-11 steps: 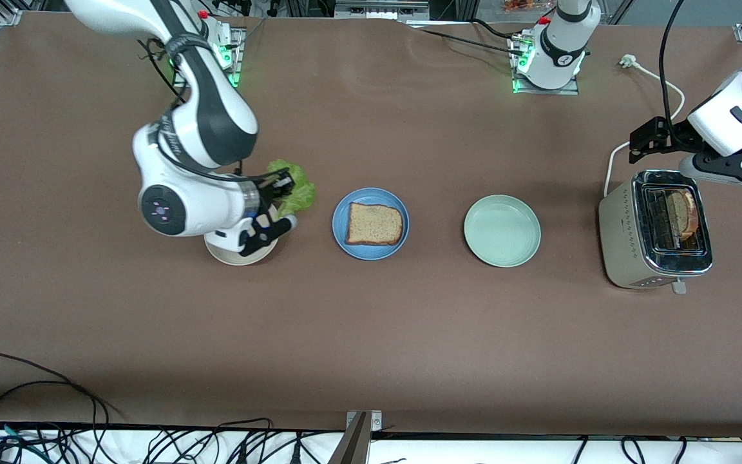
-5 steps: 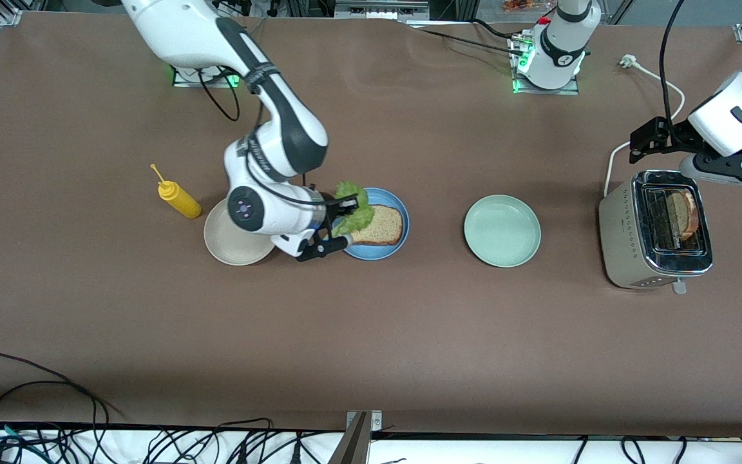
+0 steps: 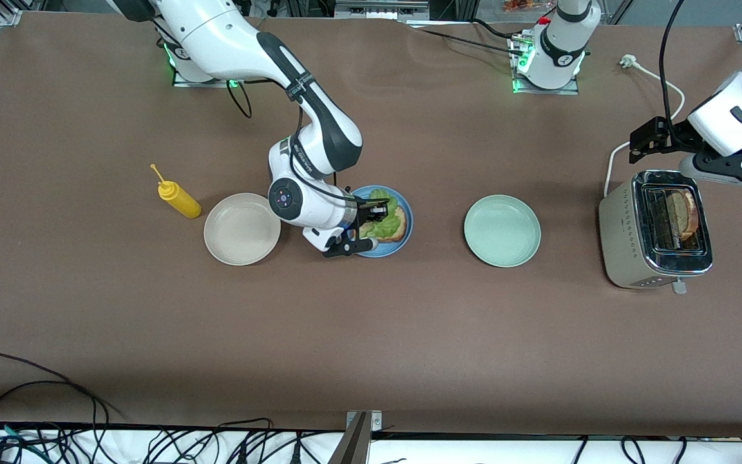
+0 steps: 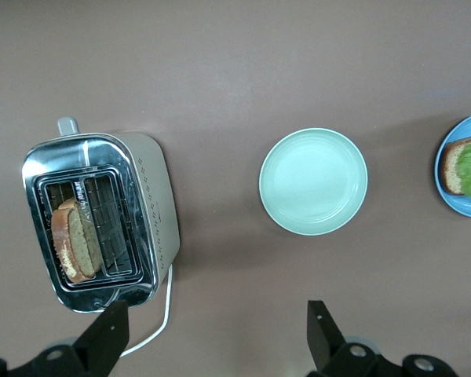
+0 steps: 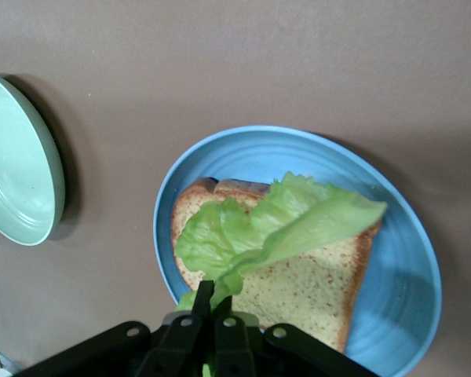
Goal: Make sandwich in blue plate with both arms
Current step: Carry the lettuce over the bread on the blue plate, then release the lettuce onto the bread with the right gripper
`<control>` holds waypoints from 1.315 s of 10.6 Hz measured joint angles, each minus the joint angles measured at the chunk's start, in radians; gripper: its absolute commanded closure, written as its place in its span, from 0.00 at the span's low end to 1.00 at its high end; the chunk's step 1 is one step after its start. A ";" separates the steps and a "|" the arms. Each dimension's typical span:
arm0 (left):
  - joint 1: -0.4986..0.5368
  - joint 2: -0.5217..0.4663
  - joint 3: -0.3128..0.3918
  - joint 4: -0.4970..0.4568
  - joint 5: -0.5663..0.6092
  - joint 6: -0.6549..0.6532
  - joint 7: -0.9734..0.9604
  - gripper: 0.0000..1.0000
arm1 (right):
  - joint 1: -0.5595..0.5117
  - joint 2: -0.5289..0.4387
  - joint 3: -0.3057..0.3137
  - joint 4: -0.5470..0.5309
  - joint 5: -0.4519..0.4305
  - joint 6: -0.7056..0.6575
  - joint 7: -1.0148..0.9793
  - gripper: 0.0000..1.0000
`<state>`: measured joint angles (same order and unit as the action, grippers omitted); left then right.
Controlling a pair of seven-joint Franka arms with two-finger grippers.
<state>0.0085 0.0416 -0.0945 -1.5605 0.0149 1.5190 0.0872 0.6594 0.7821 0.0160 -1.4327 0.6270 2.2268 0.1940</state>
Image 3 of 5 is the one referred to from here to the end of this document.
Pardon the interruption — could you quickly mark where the green lettuce leaf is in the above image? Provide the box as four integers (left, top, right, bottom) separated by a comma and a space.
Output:
359, 188, 407, 238

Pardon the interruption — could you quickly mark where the blue round plate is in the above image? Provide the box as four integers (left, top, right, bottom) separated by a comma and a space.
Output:
348, 186, 414, 258

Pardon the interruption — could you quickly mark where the white round plate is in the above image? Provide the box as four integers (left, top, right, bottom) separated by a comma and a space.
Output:
204, 193, 281, 266

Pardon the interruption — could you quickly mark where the brown bread slice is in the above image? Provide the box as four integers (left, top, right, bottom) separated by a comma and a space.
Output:
361, 219, 408, 244
666, 191, 698, 241

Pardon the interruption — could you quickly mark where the black table cable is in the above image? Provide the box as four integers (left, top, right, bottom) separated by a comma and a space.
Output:
403, 18, 529, 57

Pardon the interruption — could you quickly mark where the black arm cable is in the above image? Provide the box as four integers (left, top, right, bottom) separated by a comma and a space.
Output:
225, 79, 254, 120
659, 0, 687, 139

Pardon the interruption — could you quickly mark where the green round plate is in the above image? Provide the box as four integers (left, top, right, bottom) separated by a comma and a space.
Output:
464, 195, 542, 268

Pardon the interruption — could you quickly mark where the grey metal box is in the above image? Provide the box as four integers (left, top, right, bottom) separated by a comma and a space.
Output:
334, 0, 431, 20

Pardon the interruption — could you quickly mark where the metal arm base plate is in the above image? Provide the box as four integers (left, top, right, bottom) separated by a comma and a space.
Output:
511, 31, 582, 96
173, 64, 238, 88

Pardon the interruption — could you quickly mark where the silver two-slot toaster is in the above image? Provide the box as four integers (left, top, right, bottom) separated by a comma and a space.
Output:
598, 169, 714, 296

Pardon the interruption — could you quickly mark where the white toaster power cord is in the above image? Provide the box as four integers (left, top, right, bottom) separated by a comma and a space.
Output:
604, 54, 686, 198

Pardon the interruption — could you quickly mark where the metal table edge bracket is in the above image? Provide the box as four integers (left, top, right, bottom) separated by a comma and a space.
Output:
328, 410, 383, 464

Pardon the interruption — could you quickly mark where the yellow squeeze bottle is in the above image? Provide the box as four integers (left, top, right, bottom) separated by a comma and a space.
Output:
149, 164, 203, 220

